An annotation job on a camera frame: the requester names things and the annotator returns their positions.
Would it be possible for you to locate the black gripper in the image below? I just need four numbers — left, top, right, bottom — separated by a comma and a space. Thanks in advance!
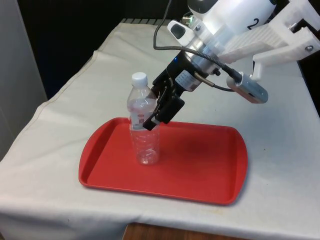
143, 52, 201, 132

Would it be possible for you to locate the clear plastic bottle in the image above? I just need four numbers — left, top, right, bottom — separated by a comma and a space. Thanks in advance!
126, 71, 162, 166

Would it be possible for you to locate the red tray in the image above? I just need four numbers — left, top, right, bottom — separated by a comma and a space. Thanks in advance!
78, 117, 249, 207

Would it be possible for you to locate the black cable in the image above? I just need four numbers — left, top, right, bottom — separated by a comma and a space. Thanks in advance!
153, 0, 245, 79
195, 72, 236, 93

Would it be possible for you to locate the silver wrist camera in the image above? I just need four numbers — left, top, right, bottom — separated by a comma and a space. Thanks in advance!
166, 19, 270, 105

